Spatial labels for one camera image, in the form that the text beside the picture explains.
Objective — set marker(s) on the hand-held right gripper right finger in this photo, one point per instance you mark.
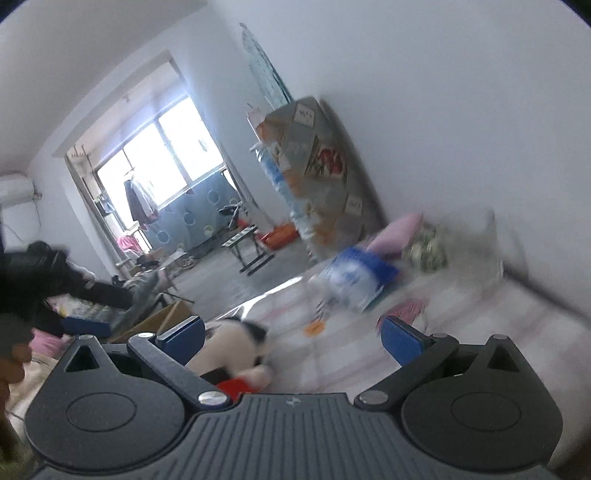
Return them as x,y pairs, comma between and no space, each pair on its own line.
399,339

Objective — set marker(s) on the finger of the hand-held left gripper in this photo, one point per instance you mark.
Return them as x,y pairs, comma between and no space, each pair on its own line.
87,326

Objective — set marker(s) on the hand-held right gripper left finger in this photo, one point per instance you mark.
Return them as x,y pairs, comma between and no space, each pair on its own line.
184,341

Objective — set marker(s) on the pink waffle cloth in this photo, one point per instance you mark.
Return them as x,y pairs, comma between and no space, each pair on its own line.
408,308

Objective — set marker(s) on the brown cardboard box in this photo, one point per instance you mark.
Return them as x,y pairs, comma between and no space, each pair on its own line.
161,318

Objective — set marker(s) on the plush doll with red top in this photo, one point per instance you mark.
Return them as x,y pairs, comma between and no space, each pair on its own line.
221,350

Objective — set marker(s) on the blue white wet wipes pack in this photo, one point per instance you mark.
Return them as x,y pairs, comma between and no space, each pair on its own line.
355,274

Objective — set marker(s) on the floral fabric scrunchie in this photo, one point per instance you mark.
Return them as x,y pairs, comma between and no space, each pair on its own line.
425,251

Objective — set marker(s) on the person's left forearm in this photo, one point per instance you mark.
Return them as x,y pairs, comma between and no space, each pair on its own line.
11,424

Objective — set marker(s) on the person's left hand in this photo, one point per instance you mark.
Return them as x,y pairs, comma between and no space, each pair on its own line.
16,357

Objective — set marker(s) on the checked pink tablecloth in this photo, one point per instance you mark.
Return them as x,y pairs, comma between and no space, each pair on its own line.
461,323

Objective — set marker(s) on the white air conditioner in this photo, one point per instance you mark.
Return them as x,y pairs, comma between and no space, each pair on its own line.
16,189

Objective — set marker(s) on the folding stool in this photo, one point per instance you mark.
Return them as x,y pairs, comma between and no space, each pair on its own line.
244,251

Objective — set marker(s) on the pink plush cushion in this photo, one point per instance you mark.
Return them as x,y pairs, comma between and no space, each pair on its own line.
397,230

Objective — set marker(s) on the hanging clothes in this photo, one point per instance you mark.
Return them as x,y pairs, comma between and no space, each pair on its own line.
138,201

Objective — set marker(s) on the clear glass cup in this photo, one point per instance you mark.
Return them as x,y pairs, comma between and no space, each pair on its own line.
494,258

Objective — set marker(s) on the blue cloth with circles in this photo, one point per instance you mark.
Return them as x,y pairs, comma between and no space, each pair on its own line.
194,217

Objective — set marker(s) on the orange bag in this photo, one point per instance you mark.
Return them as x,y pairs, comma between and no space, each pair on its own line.
281,236

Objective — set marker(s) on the window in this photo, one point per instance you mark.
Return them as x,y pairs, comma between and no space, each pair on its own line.
161,157

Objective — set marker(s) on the folded patterned mattress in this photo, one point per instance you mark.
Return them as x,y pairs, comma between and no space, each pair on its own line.
323,175

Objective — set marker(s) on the floral wall cloth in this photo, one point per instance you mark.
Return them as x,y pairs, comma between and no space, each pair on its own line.
265,69

